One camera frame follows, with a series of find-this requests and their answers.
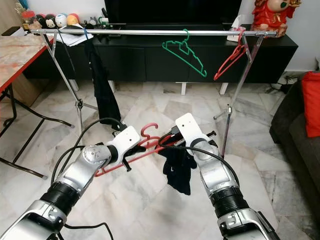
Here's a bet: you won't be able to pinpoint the small white bottle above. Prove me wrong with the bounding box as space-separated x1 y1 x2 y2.
227 15 246 43

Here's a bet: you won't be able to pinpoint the black wire hanger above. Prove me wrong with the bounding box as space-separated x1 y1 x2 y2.
54 30 79 81

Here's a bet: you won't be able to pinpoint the black TV console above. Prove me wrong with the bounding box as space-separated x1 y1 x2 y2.
22 29 299 85

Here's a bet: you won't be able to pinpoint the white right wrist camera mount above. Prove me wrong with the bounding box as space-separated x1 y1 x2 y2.
175 112 212 149

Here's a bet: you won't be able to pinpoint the jar with red lid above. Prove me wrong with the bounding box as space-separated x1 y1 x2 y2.
21 10 37 32

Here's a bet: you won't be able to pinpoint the white papers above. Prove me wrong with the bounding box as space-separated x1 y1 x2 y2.
57 24 94 47

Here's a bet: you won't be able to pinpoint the black television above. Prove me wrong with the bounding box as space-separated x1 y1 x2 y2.
104 0 243 25

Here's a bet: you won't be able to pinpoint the red plastic hanger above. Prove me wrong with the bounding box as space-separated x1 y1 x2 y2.
95 122 181 177
213 27 251 82

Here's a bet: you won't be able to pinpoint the dark grey sofa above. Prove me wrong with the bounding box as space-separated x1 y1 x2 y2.
270 75 320 223

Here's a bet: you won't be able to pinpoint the red figurine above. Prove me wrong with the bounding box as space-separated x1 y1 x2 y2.
251 0 302 34

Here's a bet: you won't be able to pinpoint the white round plush toy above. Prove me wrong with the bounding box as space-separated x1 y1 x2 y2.
55 13 68 28

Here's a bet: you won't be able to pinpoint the black shirt with white print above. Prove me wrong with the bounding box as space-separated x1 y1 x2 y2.
85 37 122 127

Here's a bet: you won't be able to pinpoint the chrome clothes rack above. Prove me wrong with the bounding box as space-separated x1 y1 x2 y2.
30 28 279 157

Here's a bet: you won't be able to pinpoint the navy garment with red stripes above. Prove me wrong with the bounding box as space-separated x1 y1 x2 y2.
162 145 199 196

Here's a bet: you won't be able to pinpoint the orange round plush toy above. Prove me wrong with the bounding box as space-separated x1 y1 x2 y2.
66 13 81 26

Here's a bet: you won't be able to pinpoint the green plastic hanger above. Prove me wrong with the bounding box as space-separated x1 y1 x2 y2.
162 29 208 78

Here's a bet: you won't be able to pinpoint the dark round plush toy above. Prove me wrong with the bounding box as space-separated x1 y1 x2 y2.
44 14 57 29

